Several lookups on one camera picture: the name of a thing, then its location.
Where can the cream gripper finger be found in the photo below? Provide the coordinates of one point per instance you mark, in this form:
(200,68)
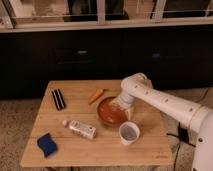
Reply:
(129,113)

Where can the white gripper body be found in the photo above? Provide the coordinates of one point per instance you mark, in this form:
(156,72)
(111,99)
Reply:
(124,100)

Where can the orange ceramic bowl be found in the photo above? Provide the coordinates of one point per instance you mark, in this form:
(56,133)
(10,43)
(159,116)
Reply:
(110,114)

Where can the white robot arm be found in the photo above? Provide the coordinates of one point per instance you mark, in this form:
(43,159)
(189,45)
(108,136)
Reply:
(195,116)

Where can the white paper cup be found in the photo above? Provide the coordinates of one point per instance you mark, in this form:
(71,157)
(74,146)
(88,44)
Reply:
(129,132)

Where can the orange carrot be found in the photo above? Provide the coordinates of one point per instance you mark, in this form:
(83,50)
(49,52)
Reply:
(98,93)

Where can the white plastic bottle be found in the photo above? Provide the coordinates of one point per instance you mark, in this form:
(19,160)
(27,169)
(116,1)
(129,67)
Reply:
(80,128)

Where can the black power adapter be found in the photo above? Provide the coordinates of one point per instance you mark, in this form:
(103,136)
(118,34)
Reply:
(183,134)

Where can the wooden table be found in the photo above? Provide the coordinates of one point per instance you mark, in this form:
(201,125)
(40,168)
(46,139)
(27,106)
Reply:
(106,149)

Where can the black striped block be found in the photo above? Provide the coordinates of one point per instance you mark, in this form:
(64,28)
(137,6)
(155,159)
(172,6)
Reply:
(58,99)

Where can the dark cabinet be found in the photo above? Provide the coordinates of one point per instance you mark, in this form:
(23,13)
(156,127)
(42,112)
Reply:
(172,57)

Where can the blue sponge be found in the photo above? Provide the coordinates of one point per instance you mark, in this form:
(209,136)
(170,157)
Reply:
(47,145)

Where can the white window frame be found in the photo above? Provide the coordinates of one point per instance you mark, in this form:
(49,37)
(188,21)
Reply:
(49,15)

